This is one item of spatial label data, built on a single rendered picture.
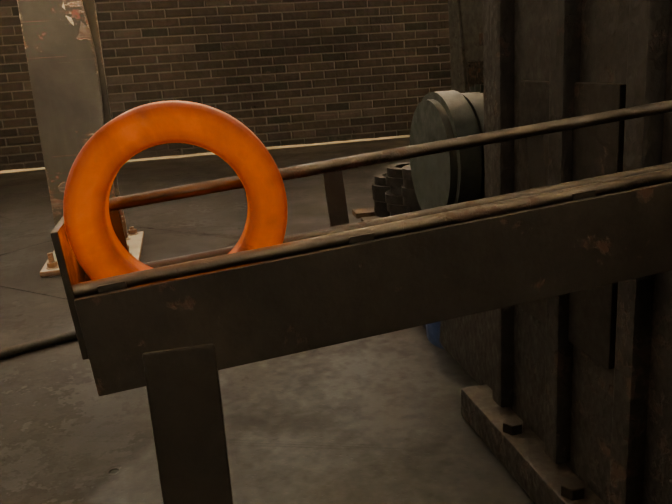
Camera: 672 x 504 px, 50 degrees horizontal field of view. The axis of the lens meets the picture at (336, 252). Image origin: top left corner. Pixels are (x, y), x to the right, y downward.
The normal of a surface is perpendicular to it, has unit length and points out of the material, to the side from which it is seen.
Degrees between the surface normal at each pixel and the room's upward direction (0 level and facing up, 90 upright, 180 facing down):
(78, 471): 0
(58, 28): 90
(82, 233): 90
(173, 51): 90
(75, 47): 92
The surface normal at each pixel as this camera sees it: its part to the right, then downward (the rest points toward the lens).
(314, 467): -0.06, -0.96
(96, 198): 0.18, 0.25
